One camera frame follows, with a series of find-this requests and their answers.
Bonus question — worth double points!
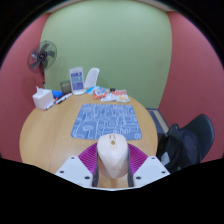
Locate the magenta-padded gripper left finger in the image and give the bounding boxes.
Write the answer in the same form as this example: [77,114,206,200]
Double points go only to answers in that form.
[54,142,100,188]

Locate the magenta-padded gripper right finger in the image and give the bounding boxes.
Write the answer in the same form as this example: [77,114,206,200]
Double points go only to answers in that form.
[126,143,171,188]

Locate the pale pink computer mouse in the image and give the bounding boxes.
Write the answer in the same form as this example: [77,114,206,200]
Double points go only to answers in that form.
[96,133,130,179]

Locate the blue patterned mouse pad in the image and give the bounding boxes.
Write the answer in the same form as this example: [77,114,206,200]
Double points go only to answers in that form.
[70,103,143,142]

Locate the black office chair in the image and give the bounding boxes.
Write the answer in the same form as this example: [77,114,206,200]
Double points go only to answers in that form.
[172,113,215,162]

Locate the whiteboard marker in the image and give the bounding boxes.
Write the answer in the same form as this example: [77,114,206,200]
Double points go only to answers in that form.
[44,98,59,111]
[54,92,73,105]

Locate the red and white snack packet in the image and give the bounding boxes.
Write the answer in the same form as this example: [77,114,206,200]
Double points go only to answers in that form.
[114,89,131,104]

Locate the blue whiteboard eraser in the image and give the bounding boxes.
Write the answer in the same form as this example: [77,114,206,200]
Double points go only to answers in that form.
[51,89,64,99]

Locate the white tissue box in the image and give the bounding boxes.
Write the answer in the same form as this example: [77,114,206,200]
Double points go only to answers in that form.
[32,86,55,111]

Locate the orange snack packet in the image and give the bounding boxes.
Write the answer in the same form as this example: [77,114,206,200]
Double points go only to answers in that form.
[93,87,109,100]

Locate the light blue packet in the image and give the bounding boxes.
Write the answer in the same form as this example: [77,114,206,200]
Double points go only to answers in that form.
[85,86,98,95]

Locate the dark mesh pen cup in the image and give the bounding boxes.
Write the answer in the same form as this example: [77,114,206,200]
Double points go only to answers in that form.
[59,80,72,95]

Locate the clear sign stand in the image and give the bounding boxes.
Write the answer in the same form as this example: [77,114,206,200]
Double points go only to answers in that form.
[69,66,86,96]

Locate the black standing fan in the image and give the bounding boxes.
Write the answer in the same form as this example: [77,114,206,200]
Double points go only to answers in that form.
[27,40,58,90]

